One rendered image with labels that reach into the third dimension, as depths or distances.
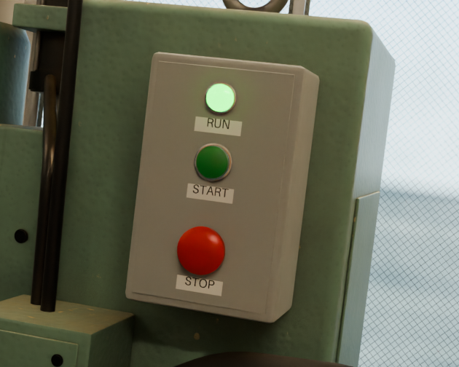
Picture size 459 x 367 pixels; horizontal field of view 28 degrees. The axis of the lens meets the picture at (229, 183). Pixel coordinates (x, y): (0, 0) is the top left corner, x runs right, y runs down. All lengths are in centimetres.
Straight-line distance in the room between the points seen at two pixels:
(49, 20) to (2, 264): 20
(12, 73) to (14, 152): 10
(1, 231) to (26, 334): 16
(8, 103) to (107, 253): 20
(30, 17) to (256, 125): 27
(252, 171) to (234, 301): 8
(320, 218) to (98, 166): 16
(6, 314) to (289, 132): 22
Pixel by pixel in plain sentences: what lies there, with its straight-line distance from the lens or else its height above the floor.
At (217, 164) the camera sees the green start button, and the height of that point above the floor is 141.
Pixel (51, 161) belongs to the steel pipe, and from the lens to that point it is 65.
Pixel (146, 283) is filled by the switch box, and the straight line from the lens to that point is 59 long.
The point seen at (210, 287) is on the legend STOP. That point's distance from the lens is 57.
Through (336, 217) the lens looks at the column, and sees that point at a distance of 62.
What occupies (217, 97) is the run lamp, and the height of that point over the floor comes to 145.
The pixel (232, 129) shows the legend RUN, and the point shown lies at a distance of 56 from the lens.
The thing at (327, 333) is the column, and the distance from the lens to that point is 63.
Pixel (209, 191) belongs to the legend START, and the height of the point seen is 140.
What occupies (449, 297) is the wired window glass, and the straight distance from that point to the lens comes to 211.
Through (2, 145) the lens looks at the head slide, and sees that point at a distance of 74.
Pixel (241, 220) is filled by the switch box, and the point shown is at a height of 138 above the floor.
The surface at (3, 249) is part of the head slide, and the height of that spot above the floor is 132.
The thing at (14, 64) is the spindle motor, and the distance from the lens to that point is 81.
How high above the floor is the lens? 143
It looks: 3 degrees down
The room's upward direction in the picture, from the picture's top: 7 degrees clockwise
